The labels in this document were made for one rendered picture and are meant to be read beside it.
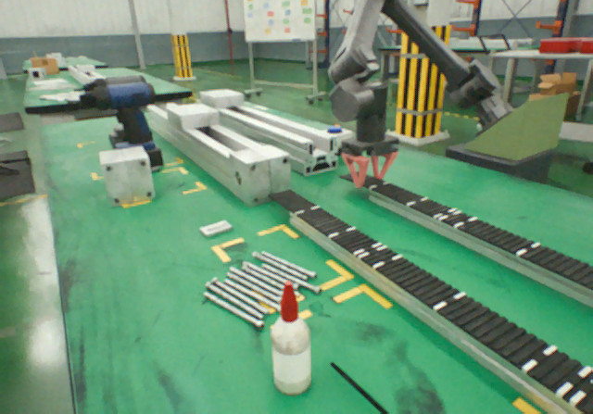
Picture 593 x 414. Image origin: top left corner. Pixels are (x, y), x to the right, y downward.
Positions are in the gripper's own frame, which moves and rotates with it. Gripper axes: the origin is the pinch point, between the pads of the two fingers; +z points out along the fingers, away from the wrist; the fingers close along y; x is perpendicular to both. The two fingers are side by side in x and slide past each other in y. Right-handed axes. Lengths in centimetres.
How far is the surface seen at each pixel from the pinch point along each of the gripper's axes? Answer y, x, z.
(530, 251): 0.3, 33.8, -0.1
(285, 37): -288, -534, -20
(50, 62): 49, -406, -8
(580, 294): 1.4, 41.0, 2.1
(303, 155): 4.6, -18.2, -2.2
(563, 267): 1.0, 38.4, -0.3
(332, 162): -5.0, -19.7, 1.9
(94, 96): 44, -48, -17
